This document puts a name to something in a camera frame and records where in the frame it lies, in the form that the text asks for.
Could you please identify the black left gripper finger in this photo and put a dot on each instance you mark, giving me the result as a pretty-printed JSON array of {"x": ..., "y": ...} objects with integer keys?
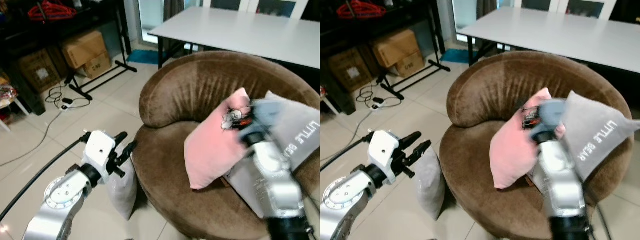
[
  {"x": 129, "y": 149},
  {"x": 121, "y": 138},
  {"x": 419, "y": 149},
  {"x": 410, "y": 139}
]

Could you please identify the pink pillow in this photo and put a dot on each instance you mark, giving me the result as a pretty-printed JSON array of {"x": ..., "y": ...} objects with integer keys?
[
  {"x": 210, "y": 150},
  {"x": 510, "y": 150}
]

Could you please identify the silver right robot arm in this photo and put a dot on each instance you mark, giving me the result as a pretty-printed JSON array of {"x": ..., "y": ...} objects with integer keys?
[
  {"x": 565, "y": 185},
  {"x": 277, "y": 185}
]

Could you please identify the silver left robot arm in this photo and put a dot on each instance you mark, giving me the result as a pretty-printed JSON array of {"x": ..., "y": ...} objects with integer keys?
[
  {"x": 345, "y": 205},
  {"x": 57, "y": 205}
]

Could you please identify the plain grey pillow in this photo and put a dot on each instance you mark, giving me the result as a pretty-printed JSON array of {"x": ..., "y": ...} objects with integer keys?
[
  {"x": 124, "y": 192},
  {"x": 431, "y": 185}
]

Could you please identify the brown round velvet sofa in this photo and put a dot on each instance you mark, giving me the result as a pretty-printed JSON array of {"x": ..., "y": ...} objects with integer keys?
[
  {"x": 500, "y": 80},
  {"x": 200, "y": 85}
]

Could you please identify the grey little bear pillow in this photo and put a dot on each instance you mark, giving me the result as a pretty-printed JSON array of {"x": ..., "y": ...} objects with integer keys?
[
  {"x": 295, "y": 125},
  {"x": 590, "y": 125}
]

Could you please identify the teal floor mat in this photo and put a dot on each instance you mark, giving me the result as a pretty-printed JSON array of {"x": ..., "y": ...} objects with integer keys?
[
  {"x": 454, "y": 55},
  {"x": 142, "y": 56}
]

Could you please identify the white power strip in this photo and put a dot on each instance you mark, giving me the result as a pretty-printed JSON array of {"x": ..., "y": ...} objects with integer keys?
[
  {"x": 68, "y": 103},
  {"x": 378, "y": 102}
]

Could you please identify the small printed cardboard box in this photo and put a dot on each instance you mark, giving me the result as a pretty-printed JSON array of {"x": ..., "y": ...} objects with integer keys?
[
  {"x": 97, "y": 66},
  {"x": 410, "y": 65}
]

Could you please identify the white table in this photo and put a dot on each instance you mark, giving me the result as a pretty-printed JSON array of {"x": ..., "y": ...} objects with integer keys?
[
  {"x": 550, "y": 32},
  {"x": 240, "y": 32}
]

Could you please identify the dark labelled cardboard box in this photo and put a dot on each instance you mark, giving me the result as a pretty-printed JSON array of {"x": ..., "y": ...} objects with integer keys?
[
  {"x": 40, "y": 70},
  {"x": 351, "y": 69}
]

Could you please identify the large plain cardboard box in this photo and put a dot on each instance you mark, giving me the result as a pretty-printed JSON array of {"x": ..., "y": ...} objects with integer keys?
[
  {"x": 84, "y": 47},
  {"x": 395, "y": 47}
]

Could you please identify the white chair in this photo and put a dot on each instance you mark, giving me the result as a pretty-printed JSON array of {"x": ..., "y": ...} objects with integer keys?
[{"x": 565, "y": 5}]

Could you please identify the black metal rack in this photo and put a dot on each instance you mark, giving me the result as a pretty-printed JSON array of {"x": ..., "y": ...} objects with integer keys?
[
  {"x": 345, "y": 30},
  {"x": 20, "y": 35}
]

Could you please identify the red clothes hangers bundle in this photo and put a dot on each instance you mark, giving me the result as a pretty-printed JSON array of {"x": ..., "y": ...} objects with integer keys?
[
  {"x": 50, "y": 11},
  {"x": 361, "y": 9}
]

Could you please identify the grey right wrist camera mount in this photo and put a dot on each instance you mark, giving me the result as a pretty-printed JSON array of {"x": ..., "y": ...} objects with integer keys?
[
  {"x": 262, "y": 115},
  {"x": 549, "y": 116}
]

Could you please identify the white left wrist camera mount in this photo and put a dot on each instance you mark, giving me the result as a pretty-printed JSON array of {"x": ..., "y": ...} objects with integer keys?
[
  {"x": 383, "y": 150},
  {"x": 98, "y": 150}
]

